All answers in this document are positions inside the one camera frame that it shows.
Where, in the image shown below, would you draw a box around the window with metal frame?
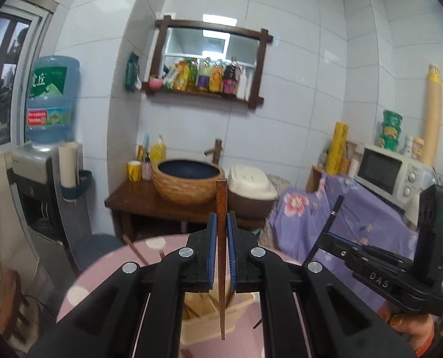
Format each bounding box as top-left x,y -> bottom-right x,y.
0,0 -> 51,150

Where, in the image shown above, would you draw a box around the purple floral cloth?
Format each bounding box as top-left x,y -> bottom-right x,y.
266,172 -> 443,311

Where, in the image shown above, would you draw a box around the wooden framed wall mirror shelf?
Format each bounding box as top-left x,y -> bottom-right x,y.
142,15 -> 273,110

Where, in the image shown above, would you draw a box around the green packet on wall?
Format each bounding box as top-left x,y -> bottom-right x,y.
125,52 -> 141,92

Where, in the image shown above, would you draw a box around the pink small bottle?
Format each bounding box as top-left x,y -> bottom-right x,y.
141,152 -> 152,181

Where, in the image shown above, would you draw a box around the dark black chopstick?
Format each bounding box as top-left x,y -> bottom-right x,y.
303,195 -> 344,265

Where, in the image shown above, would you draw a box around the grey water dispenser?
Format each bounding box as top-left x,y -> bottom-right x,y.
8,143 -> 92,269

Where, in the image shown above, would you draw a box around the yellow soap bottle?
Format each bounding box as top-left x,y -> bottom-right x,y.
150,135 -> 167,164

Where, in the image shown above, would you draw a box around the yellow mug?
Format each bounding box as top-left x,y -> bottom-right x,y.
127,160 -> 142,183

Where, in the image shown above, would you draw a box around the green stacked noodle cups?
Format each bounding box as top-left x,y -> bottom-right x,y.
379,110 -> 403,151

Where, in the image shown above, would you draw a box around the yellow oil bottle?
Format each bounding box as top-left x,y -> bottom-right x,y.
209,61 -> 224,93

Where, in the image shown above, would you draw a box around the pink polka dot tablecloth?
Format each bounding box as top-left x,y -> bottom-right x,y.
49,227 -> 307,357

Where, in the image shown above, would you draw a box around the bamboo style faucet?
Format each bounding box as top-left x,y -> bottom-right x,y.
204,138 -> 223,166

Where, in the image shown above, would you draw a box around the right hand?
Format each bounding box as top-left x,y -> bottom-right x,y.
377,301 -> 435,357

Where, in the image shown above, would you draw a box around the white microwave oven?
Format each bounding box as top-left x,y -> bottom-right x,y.
354,144 -> 434,210

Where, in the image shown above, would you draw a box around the dark wooden side table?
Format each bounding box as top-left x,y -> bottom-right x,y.
104,180 -> 267,239

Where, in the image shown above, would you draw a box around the blue water jug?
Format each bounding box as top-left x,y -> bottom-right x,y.
25,55 -> 80,147

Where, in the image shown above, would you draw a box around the brown wooden chopstick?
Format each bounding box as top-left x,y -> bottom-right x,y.
123,234 -> 150,266
216,178 -> 228,340

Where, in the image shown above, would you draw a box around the paper cup stack on dispenser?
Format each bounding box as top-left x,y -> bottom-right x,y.
59,141 -> 78,188

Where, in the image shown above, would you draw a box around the tall paper cup stack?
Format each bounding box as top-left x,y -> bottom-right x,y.
422,64 -> 442,167

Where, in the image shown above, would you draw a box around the woven basket sink bowl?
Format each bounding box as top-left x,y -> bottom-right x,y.
152,158 -> 225,205

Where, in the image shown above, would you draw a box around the cream plastic utensil holder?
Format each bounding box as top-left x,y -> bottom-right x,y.
180,291 -> 256,346

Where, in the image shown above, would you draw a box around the dark soy sauce bottle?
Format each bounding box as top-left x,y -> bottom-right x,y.
222,58 -> 238,96

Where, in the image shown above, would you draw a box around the white brown rice cooker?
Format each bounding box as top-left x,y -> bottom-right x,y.
228,164 -> 278,220

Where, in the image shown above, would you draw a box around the small wooden stool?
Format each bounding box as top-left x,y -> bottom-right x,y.
0,269 -> 30,344

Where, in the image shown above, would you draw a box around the yellow roll package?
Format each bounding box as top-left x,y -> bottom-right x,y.
324,122 -> 349,175

